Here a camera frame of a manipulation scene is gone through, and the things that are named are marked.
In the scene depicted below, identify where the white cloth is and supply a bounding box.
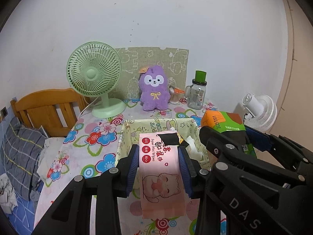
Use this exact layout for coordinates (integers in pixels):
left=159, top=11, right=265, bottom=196
left=185, top=136, right=203, bottom=161

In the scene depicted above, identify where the white standing fan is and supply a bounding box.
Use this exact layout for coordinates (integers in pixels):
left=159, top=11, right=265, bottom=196
left=242, top=93, right=277, bottom=133

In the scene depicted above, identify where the green orange tissue pack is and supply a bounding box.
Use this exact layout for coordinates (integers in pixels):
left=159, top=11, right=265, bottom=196
left=201, top=110, right=256, bottom=157

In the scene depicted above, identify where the grey plaid pillow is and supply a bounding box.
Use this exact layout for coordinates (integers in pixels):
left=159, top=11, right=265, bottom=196
left=1, top=117, right=48, bottom=201

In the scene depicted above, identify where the purple plush toy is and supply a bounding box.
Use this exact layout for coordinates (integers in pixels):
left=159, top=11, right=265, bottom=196
left=139, top=65, right=170, bottom=111

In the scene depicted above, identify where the pink wet wipes pack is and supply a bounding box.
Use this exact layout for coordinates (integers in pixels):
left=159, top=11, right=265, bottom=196
left=139, top=130, right=186, bottom=219

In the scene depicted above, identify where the beige cartoon board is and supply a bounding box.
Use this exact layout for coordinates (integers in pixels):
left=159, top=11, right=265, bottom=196
left=109, top=47, right=189, bottom=100

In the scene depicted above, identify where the floral tablecloth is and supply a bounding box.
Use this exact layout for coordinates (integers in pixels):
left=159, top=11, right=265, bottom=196
left=34, top=99, right=215, bottom=234

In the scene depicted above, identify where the yellow cartoon fabric box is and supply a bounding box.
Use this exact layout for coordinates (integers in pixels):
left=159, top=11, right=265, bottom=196
left=115, top=118, right=211, bottom=169

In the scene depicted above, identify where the toothpick holder with carrot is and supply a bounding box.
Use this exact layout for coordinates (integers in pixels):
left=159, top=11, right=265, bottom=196
left=169, top=85, right=185, bottom=104

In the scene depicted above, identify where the glass jar green lid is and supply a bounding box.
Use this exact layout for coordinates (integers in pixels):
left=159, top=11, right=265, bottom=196
left=185, top=70, right=207, bottom=110

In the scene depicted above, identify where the green desk fan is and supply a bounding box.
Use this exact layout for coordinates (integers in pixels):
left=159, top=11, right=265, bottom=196
left=66, top=41, right=126, bottom=118

